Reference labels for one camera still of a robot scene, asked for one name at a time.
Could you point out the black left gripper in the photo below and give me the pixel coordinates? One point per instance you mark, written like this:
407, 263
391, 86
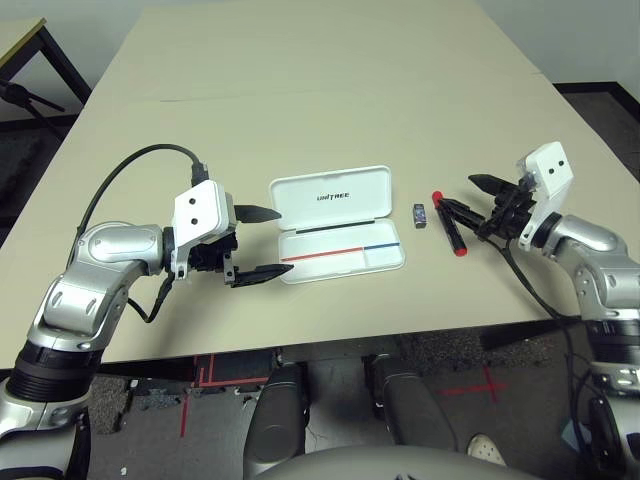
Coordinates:
210, 255

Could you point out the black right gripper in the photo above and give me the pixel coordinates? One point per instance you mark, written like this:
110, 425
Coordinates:
507, 210

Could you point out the black red whiteboard marker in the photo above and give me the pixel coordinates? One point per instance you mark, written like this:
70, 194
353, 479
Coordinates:
457, 242

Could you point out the small dark printed eraser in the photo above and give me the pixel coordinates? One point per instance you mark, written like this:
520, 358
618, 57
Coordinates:
420, 215

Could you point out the white plastic pencil case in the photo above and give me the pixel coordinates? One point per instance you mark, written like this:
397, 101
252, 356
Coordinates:
340, 200

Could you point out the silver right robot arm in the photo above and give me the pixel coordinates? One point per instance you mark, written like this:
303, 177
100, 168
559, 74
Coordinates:
590, 240

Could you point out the grey robot left leg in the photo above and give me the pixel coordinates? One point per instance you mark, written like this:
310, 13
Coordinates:
277, 415

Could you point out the grey robot leg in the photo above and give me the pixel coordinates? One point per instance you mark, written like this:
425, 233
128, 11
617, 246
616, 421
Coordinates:
410, 405
277, 415

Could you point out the grey robot right leg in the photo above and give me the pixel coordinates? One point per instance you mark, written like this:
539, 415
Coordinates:
410, 405

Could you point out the grey robot torso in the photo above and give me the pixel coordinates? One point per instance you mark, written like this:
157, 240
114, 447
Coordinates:
375, 465

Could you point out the white clog shoe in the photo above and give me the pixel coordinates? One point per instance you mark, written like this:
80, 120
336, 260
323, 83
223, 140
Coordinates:
485, 447

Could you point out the blue paper scrap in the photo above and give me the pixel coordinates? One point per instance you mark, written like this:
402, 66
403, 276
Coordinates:
572, 432

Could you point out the black tripod stand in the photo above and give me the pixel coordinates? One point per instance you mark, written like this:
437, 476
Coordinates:
22, 96

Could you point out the black framed side table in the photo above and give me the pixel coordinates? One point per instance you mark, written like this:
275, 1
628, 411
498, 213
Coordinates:
20, 40

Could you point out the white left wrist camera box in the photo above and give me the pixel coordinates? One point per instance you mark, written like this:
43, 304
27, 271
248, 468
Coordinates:
200, 210

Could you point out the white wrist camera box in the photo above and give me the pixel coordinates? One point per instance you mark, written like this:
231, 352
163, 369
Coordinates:
547, 170
200, 210

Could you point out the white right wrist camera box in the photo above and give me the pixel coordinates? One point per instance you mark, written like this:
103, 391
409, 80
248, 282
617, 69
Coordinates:
547, 170

